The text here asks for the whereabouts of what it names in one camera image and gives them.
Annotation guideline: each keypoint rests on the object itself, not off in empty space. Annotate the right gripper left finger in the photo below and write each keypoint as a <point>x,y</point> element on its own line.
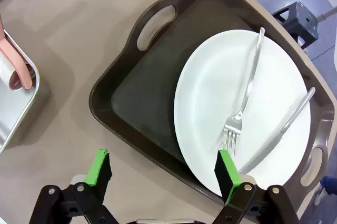
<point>79,203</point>

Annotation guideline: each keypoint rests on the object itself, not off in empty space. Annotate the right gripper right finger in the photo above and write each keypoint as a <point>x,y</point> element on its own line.
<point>247,203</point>

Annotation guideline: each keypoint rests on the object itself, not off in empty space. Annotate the silver table knife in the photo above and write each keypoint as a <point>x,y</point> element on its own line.
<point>273,138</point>

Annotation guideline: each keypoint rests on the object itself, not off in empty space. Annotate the silver fork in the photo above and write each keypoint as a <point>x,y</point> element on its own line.
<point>234,125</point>

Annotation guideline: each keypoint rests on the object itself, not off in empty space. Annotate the white round plate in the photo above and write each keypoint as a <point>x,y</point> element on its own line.
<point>205,89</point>

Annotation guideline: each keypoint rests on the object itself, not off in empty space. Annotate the dark brown serving tray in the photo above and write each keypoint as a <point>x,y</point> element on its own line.
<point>147,97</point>

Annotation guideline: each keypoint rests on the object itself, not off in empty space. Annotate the pink lint roller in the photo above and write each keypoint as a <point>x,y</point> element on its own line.
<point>25,76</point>

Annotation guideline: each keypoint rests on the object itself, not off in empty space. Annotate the bystander leg with white shoe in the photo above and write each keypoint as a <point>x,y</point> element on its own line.
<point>329,185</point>

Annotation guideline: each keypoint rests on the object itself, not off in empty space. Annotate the stainless steel rectangular pan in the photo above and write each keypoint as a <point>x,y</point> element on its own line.
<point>15,108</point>

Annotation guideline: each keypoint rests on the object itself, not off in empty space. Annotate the dark grey plastic stool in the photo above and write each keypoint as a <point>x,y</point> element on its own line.
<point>300,15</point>

